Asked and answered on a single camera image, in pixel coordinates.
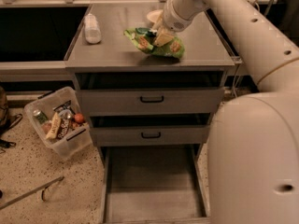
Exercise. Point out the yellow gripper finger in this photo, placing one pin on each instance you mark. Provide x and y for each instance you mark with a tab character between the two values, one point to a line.
158	23
163	37

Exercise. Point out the green rice chip bag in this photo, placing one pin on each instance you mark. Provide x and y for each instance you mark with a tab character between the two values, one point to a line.
144	40

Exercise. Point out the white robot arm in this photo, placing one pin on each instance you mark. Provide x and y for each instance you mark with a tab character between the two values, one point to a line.
253	143

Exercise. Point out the top grey drawer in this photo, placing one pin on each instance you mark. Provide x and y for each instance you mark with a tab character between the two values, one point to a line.
149	102

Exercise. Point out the grey drawer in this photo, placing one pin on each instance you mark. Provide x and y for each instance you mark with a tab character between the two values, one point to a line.
149	102
153	185
149	136

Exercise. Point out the grey metal drawer cabinet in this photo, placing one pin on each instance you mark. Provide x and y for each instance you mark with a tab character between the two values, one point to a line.
116	64

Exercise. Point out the middle grey drawer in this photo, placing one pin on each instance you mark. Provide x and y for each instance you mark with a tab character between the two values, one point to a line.
149	136

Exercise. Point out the black chip bag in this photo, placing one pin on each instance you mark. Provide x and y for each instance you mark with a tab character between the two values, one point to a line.
65	106

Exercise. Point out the brown snack bag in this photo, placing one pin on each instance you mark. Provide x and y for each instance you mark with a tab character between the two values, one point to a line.
65	127

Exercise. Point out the bottom grey drawer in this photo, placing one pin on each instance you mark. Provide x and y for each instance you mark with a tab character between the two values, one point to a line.
153	185

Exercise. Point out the clear plastic water bottle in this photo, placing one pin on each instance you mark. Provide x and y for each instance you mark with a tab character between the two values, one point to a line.
92	29

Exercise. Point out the red apple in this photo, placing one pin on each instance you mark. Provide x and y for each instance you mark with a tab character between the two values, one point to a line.
79	118

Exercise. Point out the clear plastic storage bin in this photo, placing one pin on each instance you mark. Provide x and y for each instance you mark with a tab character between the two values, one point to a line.
76	139

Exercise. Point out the yellow snack bar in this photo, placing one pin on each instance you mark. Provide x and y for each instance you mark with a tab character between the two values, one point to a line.
55	125

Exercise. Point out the green soda can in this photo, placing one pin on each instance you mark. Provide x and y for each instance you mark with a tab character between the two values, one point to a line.
40	116

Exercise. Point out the dark backpack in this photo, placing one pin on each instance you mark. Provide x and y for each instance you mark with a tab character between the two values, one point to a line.
7	122

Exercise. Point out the grey metal bar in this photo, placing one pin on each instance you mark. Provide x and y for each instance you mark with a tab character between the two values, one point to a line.
30	192

